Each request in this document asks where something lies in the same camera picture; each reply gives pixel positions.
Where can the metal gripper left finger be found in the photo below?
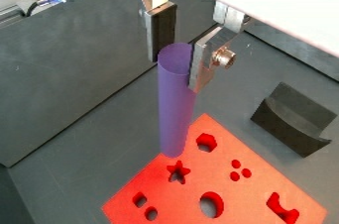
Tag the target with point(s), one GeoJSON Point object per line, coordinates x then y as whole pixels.
{"type": "Point", "coordinates": [159, 16]}

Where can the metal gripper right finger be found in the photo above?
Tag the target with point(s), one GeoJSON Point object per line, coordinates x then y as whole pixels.
{"type": "Point", "coordinates": [213, 48]}

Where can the purple cylinder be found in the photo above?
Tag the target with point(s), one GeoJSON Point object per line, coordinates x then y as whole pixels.
{"type": "Point", "coordinates": [177, 98]}

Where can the black curved holder block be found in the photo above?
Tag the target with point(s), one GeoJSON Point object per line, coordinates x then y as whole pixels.
{"type": "Point", "coordinates": [295, 119]}

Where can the red shape sorter board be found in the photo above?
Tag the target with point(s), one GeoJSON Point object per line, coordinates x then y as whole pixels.
{"type": "Point", "coordinates": [219, 183]}

